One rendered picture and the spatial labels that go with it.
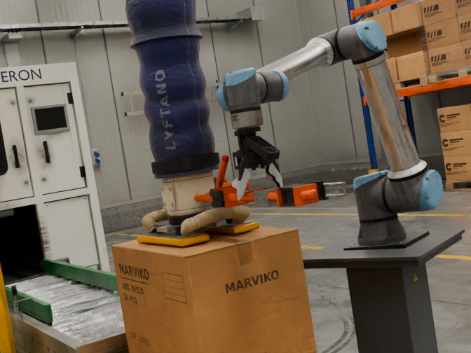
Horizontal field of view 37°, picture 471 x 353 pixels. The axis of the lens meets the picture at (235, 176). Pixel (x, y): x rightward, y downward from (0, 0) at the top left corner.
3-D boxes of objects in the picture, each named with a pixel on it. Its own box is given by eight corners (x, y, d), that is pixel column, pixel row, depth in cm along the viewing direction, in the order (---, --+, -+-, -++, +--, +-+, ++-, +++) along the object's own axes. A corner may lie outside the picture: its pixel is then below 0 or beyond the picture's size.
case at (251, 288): (128, 354, 251) (110, 245, 249) (223, 323, 272) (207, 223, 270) (207, 393, 200) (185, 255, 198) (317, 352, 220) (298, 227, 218)
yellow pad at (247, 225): (185, 230, 250) (183, 217, 250) (209, 225, 256) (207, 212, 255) (234, 234, 222) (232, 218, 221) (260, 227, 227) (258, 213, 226)
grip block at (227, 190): (210, 208, 213) (207, 189, 213) (237, 202, 218) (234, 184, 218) (224, 209, 206) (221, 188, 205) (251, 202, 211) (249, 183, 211)
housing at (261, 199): (254, 207, 195) (251, 191, 195) (273, 203, 198) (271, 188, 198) (268, 207, 189) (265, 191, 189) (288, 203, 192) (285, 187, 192)
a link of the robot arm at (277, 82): (261, 75, 217) (234, 76, 208) (290, 67, 209) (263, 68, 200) (266, 104, 217) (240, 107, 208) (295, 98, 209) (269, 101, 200)
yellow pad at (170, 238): (137, 241, 241) (134, 227, 240) (162, 236, 246) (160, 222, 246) (181, 246, 212) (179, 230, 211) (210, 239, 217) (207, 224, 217)
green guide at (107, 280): (44, 272, 476) (41, 258, 475) (59, 267, 481) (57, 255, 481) (139, 298, 340) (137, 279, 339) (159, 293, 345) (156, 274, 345)
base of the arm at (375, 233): (367, 238, 289) (363, 214, 289) (412, 233, 280) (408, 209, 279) (351, 247, 273) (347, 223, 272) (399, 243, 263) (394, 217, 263)
